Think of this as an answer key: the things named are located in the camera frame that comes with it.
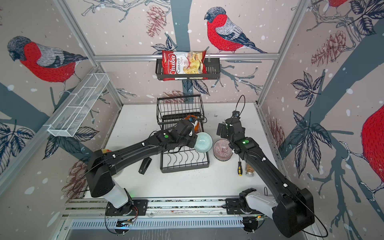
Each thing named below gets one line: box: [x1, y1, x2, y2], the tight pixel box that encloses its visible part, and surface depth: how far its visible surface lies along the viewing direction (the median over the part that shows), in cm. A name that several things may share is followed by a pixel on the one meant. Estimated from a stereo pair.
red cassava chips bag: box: [161, 50, 208, 81], surface depth 90 cm
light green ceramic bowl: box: [194, 132, 214, 153], surface depth 83 cm
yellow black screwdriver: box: [237, 156, 243, 177], surface depth 87 cm
